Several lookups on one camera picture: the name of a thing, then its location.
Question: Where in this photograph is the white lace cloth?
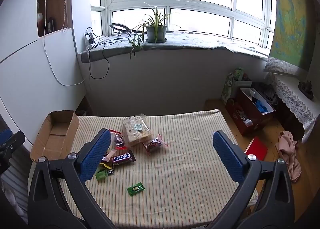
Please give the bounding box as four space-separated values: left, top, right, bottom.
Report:
269 73 320 143

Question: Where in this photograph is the blue cloth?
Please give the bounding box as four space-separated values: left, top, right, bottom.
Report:
254 98 269 115

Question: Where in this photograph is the black ring light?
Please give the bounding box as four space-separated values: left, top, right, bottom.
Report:
109 22 133 35

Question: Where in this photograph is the clear-wrapped bread slice pack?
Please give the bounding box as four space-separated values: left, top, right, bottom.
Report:
122 113 152 147

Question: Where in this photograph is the grey striped bedding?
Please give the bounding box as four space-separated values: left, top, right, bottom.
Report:
0 166 32 224

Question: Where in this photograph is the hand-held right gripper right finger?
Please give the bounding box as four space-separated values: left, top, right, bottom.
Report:
206 130 298 229

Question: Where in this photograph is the dark figurine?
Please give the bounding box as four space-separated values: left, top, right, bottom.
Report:
298 80 314 100

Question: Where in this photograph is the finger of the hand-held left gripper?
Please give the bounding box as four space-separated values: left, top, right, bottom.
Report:
0 129 26 169

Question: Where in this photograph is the brown chocolate bar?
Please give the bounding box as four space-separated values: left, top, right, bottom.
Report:
110 151 137 168

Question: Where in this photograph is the white cable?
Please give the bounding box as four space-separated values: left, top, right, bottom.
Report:
43 0 87 87

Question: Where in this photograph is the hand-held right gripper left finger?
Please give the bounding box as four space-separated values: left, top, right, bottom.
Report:
27 128 115 229

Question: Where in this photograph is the wall map poster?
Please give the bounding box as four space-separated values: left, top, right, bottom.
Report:
264 0 320 77

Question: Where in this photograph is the wooden wall shelf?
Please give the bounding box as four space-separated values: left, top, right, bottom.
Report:
37 0 73 37

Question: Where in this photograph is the white power strip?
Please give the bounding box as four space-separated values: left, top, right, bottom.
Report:
84 32 97 51

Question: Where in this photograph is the potted spider plant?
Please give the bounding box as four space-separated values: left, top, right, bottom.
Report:
128 2 182 59

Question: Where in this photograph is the red cardboard box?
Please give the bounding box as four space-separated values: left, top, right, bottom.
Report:
225 87 277 136

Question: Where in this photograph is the red-ended dark snack packet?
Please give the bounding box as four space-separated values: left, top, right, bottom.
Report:
142 134 169 156
110 129 128 151

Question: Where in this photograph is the light green candy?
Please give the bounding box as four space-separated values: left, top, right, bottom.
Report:
95 169 108 182

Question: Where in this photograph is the green gift bag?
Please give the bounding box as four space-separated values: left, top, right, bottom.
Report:
221 68 244 103

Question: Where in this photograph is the grey stone windowsill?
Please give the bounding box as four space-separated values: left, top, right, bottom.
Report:
80 32 273 64

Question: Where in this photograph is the red folder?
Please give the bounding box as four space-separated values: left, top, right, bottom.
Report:
245 136 268 161

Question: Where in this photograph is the brown cardboard box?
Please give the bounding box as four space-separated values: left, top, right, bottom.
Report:
29 110 80 162

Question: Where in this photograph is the small green candy packet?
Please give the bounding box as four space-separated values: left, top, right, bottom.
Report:
127 181 145 196

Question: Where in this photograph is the beige cloth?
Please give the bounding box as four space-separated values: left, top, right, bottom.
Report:
275 131 302 182

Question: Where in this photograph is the black cable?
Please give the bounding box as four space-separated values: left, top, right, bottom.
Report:
88 39 130 80

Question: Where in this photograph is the white framed window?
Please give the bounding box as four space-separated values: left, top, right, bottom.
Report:
90 0 275 50

